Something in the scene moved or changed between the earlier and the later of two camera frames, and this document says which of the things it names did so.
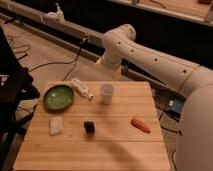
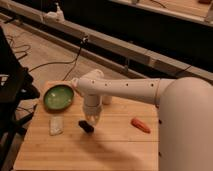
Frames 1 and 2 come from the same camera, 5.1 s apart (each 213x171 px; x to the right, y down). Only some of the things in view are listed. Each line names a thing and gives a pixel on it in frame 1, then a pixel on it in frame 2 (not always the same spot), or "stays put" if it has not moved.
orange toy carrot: (140, 125) stays put
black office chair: (18, 90) stays put
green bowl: (59, 97) stays put
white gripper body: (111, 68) -> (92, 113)
